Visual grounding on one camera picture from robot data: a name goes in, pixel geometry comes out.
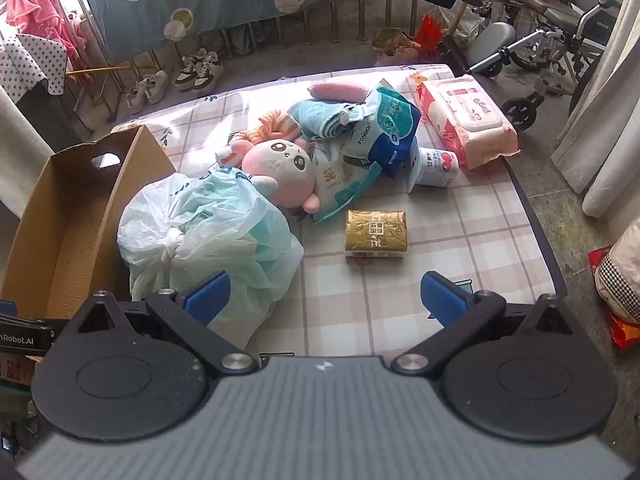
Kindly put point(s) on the checkered bag on floor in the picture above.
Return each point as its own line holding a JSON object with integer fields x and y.
{"x": 625, "y": 335}

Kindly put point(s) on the blue white tissue pack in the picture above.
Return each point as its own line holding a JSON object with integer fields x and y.
{"x": 390, "y": 130}

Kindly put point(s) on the houndstooth bag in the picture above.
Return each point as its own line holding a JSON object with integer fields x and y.
{"x": 622, "y": 275}

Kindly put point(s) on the yellow stick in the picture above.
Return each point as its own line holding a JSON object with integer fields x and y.
{"x": 100, "y": 70}

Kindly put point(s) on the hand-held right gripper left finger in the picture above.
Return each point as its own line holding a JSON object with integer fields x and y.
{"x": 207, "y": 296}

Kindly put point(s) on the red plastic bag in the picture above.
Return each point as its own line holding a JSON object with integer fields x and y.
{"x": 430, "y": 35}

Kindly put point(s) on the pink plush doll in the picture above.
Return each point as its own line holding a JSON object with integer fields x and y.
{"x": 275, "y": 160}

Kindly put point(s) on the pink wet wipes pack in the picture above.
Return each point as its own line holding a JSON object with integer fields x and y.
{"x": 470, "y": 120}

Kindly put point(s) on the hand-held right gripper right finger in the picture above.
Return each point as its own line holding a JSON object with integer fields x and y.
{"x": 445, "y": 300}

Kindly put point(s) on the white shoe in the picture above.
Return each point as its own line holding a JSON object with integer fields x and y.
{"x": 155, "y": 85}
{"x": 135, "y": 100}

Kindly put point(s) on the wheelchair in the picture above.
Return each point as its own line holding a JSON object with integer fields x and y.
{"x": 545, "y": 25}

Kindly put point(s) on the white star-patterned cloth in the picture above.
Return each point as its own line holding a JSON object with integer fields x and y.
{"x": 25, "y": 65}

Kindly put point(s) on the teal towel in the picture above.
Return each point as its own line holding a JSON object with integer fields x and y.
{"x": 320, "y": 115}

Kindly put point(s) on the pink hanging clothes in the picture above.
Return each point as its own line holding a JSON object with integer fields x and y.
{"x": 45, "y": 10}

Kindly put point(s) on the metal railing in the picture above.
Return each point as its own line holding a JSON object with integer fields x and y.
{"x": 336, "y": 25}

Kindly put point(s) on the brown cardboard box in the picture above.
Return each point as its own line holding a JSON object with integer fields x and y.
{"x": 75, "y": 220}

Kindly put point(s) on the gold tissue packet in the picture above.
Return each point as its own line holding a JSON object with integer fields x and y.
{"x": 376, "y": 232}

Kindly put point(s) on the white curtain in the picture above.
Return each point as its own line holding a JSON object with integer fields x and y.
{"x": 20, "y": 150}
{"x": 610, "y": 110}

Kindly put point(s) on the plaid tablecloth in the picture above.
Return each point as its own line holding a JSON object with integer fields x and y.
{"x": 450, "y": 240}

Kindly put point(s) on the blue sheet with circles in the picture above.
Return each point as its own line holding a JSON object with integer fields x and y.
{"x": 225, "y": 0}

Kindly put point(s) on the white plastic bag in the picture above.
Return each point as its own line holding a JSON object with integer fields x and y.
{"x": 200, "y": 220}

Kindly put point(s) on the dark cabinet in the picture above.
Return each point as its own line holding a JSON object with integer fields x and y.
{"x": 50, "y": 115}

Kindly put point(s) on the orange striped cloth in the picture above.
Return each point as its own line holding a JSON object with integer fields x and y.
{"x": 272, "y": 125}

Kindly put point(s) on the white plastic lidded container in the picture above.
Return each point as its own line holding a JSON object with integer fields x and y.
{"x": 437, "y": 167}

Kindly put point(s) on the pink cloth pad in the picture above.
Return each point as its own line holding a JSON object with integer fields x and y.
{"x": 340, "y": 90}

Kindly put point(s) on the brown white sneaker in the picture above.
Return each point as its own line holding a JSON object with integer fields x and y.
{"x": 207, "y": 72}
{"x": 189, "y": 75}

